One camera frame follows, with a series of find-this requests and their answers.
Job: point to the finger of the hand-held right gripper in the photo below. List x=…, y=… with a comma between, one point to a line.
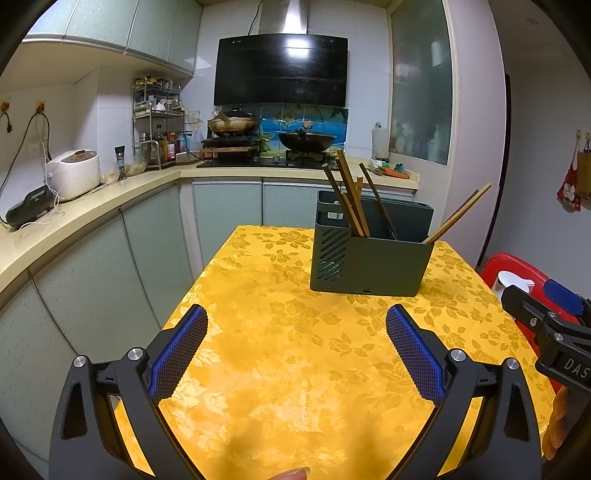
x=561, y=295
x=526, y=307

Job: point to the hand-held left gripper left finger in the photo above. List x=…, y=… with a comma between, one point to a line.
x=178, y=355

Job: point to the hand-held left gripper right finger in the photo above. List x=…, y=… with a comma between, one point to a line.
x=415, y=355

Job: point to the dark green utensil holder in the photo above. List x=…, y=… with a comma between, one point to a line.
x=383, y=272

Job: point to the light wooden chopstick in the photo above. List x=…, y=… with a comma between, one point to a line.
x=347, y=184
x=466, y=207
x=450, y=216

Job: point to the brown wooden chopstick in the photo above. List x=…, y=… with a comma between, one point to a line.
x=358, y=198

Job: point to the person's right hand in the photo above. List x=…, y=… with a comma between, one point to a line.
x=556, y=415

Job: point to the person's left hand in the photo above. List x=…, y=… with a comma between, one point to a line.
x=291, y=475

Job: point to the white kettle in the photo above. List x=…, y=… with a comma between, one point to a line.
x=505, y=284

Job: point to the red plastic stool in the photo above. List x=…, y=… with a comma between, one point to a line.
x=498, y=263

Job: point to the red patterned hanging cloth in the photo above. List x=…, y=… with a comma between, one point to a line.
x=569, y=191

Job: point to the yellow floral tablecloth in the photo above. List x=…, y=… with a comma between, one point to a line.
x=286, y=360

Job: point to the brown hanging bag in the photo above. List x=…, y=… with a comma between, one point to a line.
x=585, y=170

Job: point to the beige kitchen countertop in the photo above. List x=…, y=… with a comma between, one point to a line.
x=92, y=207

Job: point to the orange carrot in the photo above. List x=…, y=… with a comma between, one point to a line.
x=397, y=174

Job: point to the glass bowl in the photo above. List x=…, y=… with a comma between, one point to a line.
x=136, y=168

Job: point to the pepper grinder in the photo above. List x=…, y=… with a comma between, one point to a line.
x=121, y=164

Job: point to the white rice cooker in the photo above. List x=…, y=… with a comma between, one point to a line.
x=74, y=177

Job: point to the red label sauce bottle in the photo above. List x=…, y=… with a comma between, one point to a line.
x=171, y=148

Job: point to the dark sauce bottle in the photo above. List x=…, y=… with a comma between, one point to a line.
x=159, y=145

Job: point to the black countertop appliance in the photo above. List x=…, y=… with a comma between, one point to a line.
x=27, y=205

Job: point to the white plastic jug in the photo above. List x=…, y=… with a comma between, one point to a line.
x=380, y=143

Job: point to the clear plastic bottle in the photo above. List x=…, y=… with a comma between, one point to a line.
x=196, y=141

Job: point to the black portable stove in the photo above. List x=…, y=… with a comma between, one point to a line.
x=231, y=145

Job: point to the black gas cooktop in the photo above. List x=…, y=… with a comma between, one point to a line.
x=277, y=162

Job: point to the frying pan with lid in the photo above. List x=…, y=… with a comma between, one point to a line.
x=233, y=123

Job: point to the black wok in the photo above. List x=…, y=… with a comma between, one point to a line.
x=307, y=142

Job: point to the metal spice rack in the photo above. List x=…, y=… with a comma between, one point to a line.
x=152, y=110

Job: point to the frosted glass panel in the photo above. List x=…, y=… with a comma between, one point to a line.
x=420, y=83

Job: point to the black range hood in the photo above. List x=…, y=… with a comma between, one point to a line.
x=281, y=69

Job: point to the pale green upper cabinets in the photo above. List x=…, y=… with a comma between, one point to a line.
x=138, y=27

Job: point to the white wall outlet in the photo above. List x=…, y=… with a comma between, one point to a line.
x=194, y=116

